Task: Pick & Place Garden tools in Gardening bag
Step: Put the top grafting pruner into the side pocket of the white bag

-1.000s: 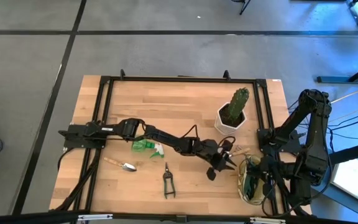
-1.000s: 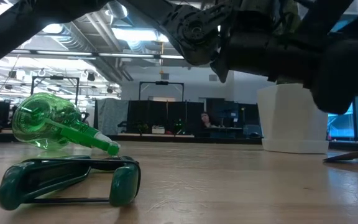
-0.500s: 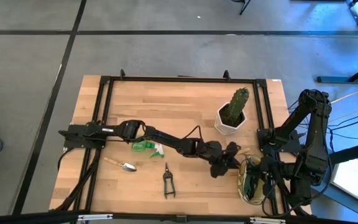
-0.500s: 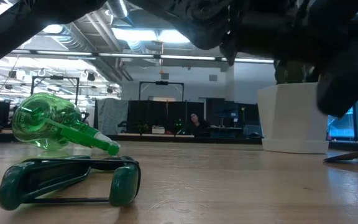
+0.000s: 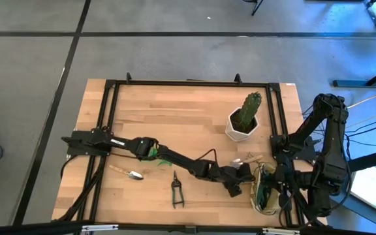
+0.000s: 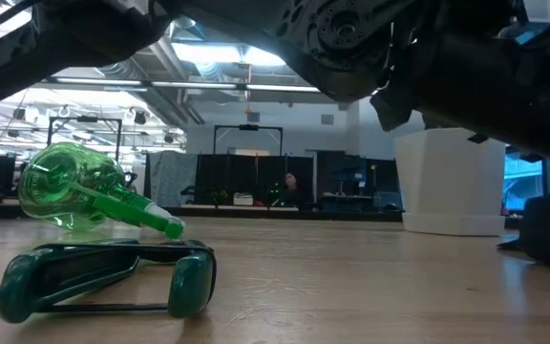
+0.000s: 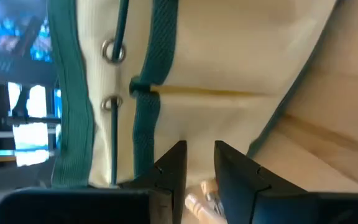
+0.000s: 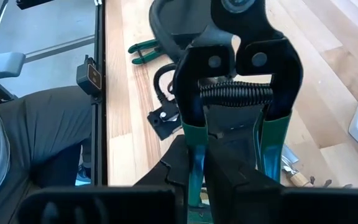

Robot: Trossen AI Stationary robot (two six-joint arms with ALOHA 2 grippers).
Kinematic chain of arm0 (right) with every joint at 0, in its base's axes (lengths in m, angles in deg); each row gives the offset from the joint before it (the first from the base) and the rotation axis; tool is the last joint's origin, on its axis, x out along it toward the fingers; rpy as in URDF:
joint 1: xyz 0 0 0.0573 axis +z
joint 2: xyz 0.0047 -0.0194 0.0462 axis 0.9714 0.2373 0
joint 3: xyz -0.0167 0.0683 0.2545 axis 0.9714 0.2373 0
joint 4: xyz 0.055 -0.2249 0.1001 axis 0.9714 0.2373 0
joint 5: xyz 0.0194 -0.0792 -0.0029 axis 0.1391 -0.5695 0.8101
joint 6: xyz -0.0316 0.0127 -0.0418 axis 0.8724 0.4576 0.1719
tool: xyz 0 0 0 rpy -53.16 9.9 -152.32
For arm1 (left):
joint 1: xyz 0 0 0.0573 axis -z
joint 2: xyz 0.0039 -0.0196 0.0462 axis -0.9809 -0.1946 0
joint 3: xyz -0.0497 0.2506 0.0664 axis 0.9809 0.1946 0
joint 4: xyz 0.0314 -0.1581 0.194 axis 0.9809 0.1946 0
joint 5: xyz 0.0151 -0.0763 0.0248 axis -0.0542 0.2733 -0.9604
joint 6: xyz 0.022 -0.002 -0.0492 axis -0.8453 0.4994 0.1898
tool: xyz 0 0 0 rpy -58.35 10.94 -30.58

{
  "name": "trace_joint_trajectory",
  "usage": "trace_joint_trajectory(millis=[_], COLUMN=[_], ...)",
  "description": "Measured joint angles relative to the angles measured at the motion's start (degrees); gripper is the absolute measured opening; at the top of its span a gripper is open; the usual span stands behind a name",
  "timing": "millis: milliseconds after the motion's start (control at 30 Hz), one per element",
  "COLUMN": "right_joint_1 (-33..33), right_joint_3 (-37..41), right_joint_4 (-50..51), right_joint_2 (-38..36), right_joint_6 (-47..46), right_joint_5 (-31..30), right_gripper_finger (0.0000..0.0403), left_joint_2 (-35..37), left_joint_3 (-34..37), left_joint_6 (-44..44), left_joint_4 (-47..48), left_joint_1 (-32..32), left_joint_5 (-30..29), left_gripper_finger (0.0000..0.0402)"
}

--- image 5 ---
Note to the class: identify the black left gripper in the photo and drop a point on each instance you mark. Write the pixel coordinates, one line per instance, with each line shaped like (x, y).
(230, 176)

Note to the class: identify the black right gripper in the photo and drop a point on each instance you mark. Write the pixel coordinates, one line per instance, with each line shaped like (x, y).
(284, 181)

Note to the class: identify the tan green gardening bag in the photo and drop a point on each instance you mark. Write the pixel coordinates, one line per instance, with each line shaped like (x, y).
(269, 204)

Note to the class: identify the white hexagonal plant pot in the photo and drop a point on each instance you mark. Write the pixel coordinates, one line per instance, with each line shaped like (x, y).
(237, 135)

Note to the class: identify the green cactus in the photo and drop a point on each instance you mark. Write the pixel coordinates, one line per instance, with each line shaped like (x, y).
(250, 107)

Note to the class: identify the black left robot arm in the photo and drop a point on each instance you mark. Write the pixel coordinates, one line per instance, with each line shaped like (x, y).
(178, 158)

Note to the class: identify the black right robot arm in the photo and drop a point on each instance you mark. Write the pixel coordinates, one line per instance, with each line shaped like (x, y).
(333, 156)

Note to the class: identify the green plastic spray bottle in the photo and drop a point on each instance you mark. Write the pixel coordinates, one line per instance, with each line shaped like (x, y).
(165, 162)

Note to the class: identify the white floor panel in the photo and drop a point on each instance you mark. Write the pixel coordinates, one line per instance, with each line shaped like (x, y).
(370, 192)

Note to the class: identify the dark diagonal metal beam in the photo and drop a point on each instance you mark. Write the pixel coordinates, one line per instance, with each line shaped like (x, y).
(370, 160)

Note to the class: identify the black stand leg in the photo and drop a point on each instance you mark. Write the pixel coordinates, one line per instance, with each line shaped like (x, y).
(257, 8)

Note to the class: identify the black rig crossbar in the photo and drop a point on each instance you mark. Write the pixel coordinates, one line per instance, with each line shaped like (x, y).
(44, 227)

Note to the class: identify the silver metal bracket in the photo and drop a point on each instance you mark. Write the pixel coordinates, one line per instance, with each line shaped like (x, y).
(281, 231)
(100, 228)

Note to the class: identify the black metal table frame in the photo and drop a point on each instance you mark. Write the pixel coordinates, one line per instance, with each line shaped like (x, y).
(191, 83)

